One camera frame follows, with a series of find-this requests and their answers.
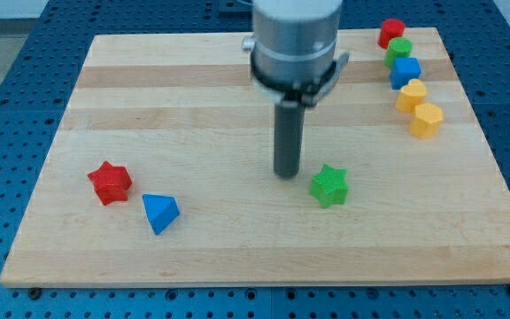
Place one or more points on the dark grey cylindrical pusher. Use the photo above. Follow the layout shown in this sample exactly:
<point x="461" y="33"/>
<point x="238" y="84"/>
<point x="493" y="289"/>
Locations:
<point x="288" y="132"/>

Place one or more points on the green star block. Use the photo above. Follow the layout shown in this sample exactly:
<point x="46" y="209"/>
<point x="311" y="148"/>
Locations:
<point x="329" y="186"/>

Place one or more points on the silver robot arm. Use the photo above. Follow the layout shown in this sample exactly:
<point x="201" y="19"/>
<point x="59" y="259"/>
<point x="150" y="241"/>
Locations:
<point x="292" y="49"/>

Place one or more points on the yellow hexagon block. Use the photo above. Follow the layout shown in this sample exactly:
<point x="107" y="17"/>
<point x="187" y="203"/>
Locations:
<point x="426" y="120"/>

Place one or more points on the red star block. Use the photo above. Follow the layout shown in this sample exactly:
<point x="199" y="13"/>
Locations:
<point x="110" y="183"/>

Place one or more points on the wooden board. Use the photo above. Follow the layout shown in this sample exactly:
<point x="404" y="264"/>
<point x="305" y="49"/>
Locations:
<point x="181" y="114"/>

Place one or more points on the yellow heart block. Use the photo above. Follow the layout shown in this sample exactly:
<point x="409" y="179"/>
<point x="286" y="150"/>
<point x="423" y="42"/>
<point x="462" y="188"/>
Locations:
<point x="411" y="95"/>

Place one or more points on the blue cube block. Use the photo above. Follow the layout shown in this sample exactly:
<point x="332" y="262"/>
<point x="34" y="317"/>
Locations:
<point x="404" y="70"/>

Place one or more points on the green cylinder block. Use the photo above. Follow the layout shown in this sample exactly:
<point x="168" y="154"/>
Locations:
<point x="398" y="47"/>

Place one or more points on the red cylinder block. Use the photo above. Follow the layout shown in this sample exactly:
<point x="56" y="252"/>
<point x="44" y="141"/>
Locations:
<point x="390" y="28"/>

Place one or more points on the blue triangle block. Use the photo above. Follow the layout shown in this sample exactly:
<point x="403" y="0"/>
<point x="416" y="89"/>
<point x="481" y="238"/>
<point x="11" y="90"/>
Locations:
<point x="160" y="210"/>

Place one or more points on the blue perforated table plate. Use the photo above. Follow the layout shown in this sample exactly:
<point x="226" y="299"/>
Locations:
<point x="34" y="94"/>

